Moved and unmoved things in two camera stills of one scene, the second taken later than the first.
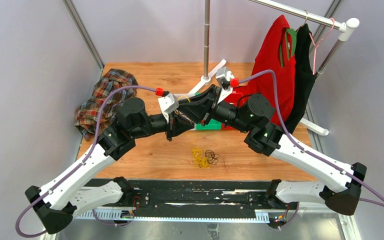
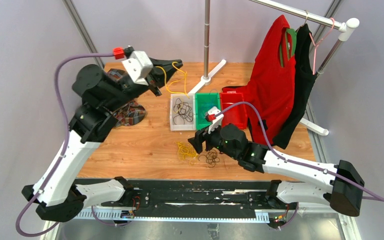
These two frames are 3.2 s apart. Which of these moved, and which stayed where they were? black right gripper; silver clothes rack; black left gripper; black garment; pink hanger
Moved: black left gripper; black right gripper
Stayed: black garment; silver clothes rack; pink hanger
